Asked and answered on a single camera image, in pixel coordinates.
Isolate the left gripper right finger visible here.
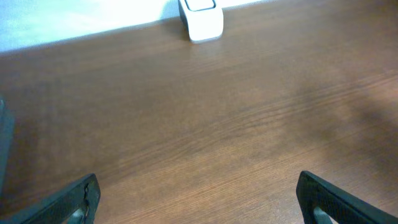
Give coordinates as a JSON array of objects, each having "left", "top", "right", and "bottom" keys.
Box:
[{"left": 296, "top": 170, "right": 397, "bottom": 224}]

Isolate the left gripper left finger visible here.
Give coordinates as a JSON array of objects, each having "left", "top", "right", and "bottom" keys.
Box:
[{"left": 1, "top": 174, "right": 101, "bottom": 224}]

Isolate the white barcode scanner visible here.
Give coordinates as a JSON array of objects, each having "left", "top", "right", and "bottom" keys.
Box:
[{"left": 178, "top": 0, "right": 224, "bottom": 43}]

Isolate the grey plastic mesh basket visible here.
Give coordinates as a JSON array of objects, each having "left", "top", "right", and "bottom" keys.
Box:
[{"left": 0, "top": 96, "right": 15, "bottom": 192}]

